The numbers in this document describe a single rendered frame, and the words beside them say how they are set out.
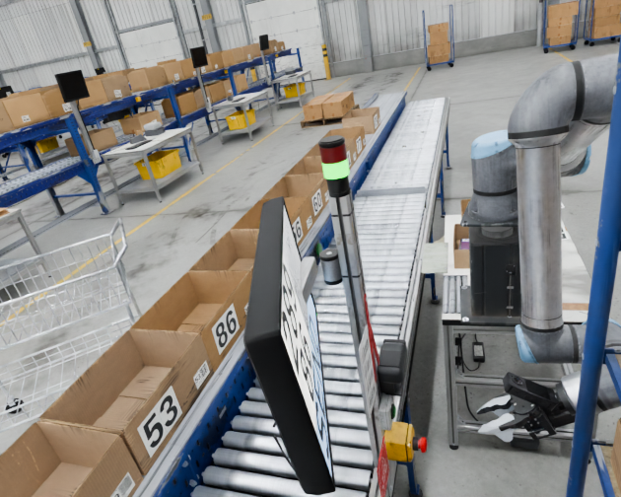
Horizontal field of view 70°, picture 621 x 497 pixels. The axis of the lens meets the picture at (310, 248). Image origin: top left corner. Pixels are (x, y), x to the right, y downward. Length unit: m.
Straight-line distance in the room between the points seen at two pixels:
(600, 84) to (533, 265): 0.38
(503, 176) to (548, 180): 0.56
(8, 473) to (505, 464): 1.87
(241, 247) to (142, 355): 0.78
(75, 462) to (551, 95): 1.49
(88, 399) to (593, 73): 1.54
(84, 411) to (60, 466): 0.15
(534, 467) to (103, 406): 1.77
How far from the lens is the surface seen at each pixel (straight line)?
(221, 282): 1.87
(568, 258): 2.27
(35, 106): 7.13
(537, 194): 1.06
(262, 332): 0.53
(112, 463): 1.28
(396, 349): 1.19
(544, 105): 1.02
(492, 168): 1.59
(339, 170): 0.86
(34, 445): 1.50
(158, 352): 1.67
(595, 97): 1.04
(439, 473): 2.29
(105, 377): 1.63
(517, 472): 2.33
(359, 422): 1.50
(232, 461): 1.51
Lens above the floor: 1.85
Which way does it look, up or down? 26 degrees down
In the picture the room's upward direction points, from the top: 11 degrees counter-clockwise
